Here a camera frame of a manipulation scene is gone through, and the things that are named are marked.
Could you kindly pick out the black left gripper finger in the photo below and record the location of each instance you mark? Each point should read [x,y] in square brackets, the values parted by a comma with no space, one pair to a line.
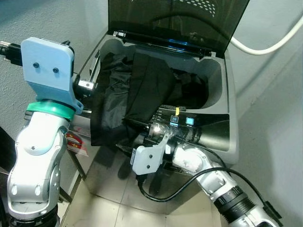
[98,61]
[67,43]

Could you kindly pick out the black garment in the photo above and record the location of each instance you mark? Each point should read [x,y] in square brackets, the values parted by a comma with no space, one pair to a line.
[142,94]

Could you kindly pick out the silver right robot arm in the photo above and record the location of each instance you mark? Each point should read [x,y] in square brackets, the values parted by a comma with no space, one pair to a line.
[222,184]

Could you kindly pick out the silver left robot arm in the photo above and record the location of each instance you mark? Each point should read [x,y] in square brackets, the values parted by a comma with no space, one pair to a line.
[38,156]

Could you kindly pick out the grey top-load washing machine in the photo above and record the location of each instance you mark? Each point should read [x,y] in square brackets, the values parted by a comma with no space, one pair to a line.
[222,101]

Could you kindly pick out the small yellow tag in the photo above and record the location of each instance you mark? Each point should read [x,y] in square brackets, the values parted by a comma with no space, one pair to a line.
[177,111]

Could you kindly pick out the red washer sticker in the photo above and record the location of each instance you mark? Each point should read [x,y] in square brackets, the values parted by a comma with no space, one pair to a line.
[76,141]

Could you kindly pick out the black glossy washer control panel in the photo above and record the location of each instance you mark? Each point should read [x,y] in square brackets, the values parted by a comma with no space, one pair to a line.
[213,135]

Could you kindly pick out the dark tinted washer lid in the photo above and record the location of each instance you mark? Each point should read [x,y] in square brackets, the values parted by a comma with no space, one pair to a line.
[180,23]

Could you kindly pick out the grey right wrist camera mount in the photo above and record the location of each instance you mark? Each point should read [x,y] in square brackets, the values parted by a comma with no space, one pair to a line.
[147,161]

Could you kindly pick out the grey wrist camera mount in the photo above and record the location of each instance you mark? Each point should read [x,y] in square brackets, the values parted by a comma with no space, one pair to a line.
[47,71]
[147,161]

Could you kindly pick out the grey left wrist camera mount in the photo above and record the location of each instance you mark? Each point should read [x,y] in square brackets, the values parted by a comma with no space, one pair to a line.
[47,71]

